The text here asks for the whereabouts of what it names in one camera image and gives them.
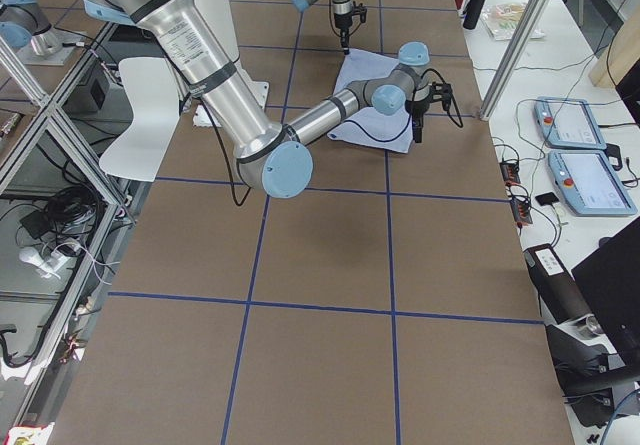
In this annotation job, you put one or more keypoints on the black monitor stand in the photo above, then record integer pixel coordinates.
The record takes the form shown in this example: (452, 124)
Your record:
(586, 370)

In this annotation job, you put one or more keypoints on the blue striped button shirt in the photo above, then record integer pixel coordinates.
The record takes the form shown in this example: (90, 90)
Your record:
(369, 127)

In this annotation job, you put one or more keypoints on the white plastic chair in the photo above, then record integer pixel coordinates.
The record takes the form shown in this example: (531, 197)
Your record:
(152, 92)

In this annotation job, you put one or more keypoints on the lower blue teach pendant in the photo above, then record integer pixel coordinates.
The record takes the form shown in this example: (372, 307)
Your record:
(589, 184)

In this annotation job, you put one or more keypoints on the orange circuit board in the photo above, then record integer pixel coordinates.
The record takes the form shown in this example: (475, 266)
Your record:
(510, 173)

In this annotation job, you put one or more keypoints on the black cylinder with label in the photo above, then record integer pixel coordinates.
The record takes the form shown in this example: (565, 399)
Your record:
(554, 284)

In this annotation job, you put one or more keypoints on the blue teach pendant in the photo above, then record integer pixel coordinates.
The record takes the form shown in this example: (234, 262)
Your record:
(568, 124)
(589, 184)

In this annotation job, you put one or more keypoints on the black monitor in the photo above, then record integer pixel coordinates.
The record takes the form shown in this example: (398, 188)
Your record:
(608, 280)

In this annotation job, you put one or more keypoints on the aluminium frame post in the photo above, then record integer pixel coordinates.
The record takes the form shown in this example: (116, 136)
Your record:
(515, 49)

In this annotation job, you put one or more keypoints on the upper blue teach pendant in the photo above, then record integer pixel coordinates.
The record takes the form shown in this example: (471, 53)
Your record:
(568, 124)

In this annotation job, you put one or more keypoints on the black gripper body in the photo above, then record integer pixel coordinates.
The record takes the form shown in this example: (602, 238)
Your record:
(342, 20)
(416, 108)

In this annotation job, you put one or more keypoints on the black water bottle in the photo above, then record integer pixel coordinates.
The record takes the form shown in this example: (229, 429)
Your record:
(472, 13)

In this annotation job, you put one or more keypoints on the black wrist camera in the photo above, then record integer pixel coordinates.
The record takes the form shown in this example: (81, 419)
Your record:
(441, 92)
(358, 12)

